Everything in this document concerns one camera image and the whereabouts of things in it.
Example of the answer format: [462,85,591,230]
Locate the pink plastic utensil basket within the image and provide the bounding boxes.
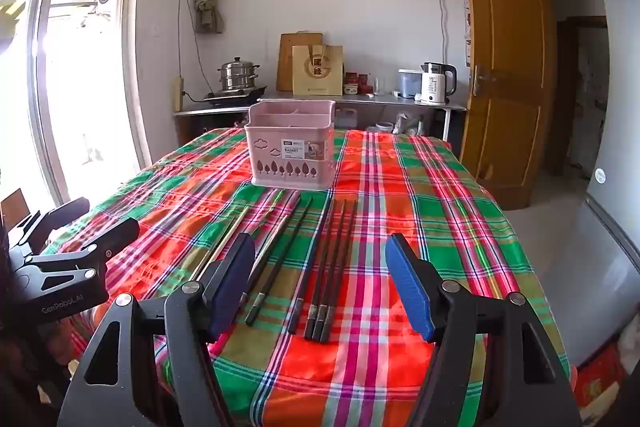
[244,100,337,190]

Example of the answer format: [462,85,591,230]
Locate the white window frame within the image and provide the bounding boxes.
[0,0,153,208]

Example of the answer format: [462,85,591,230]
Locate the plaid tablecloth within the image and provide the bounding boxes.
[42,127,571,427]

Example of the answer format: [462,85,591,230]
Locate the clear plastic water jug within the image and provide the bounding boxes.
[397,68,423,99]

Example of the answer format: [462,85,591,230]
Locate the plastic liquid jug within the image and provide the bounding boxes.
[335,107,359,130]

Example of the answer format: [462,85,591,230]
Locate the wall calendar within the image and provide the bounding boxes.
[462,0,474,68]

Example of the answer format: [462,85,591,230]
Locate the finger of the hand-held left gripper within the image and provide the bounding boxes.
[22,217,141,280]
[7,197,92,253]

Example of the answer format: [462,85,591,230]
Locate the person's left forearm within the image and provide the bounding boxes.
[0,322,76,413]

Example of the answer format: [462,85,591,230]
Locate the plastic bags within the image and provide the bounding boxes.
[395,112,432,136]

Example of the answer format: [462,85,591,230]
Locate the tan paper bag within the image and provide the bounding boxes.
[292,45,345,96]

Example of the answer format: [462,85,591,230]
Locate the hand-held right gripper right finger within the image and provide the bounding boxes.
[385,233,583,427]

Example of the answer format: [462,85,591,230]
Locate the grey refrigerator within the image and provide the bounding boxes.
[542,0,640,368]

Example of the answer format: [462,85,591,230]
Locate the wooden cutting board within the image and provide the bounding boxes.
[276,33,325,92]

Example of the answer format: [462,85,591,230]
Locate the dark wooden door frame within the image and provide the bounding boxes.
[537,0,623,180]

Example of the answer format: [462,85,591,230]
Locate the steel steamer pot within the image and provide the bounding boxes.
[218,59,261,92]

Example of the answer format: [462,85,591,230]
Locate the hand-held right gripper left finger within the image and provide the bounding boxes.
[57,233,257,427]

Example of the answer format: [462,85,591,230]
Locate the metal door handle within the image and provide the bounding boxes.
[472,66,496,96]

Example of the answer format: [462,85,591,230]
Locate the red bag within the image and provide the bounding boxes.
[575,342,632,408]

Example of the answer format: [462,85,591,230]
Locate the wooden door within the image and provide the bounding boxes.
[457,0,553,211]

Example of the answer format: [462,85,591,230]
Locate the black induction cooker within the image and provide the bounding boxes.
[202,88,268,106]

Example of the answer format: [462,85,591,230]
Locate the metal shelf table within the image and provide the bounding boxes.
[172,89,468,142]

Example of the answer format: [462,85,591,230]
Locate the white electric kettle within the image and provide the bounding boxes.
[420,62,458,106]

